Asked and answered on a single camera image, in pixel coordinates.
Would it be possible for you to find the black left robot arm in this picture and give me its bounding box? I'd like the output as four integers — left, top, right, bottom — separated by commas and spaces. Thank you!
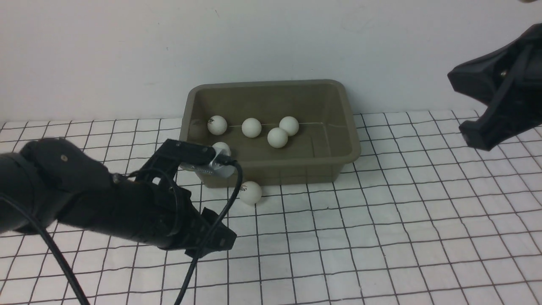
0, 138, 243, 258

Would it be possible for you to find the white logo ball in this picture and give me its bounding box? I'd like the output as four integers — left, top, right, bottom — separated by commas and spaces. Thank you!
267, 128, 289, 149
207, 115, 228, 136

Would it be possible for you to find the olive green plastic bin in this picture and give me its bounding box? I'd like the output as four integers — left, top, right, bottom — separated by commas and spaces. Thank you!
179, 79, 361, 186

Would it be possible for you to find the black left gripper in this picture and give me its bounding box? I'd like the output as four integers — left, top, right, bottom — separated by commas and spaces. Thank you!
140, 178, 238, 259

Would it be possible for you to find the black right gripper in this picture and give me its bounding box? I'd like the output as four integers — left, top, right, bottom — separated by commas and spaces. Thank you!
448, 23, 542, 151

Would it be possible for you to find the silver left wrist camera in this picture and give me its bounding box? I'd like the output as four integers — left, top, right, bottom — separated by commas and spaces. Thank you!
140, 139, 238, 187

